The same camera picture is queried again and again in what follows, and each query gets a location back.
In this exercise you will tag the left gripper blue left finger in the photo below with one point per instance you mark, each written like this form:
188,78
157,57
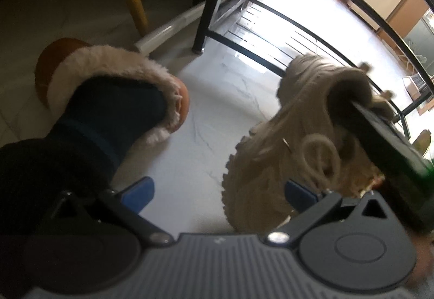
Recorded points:
126,206

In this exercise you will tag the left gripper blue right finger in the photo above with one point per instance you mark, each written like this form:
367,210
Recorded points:
313,210

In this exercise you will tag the beige laced sneaker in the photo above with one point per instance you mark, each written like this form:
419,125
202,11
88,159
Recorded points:
302,142

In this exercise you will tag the orange fur-lined boot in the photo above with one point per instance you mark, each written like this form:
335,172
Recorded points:
116,78

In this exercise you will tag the white metal tube leg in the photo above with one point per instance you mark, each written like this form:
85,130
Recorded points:
157,37

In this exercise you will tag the black metal shoe rack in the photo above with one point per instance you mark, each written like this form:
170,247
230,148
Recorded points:
230,92

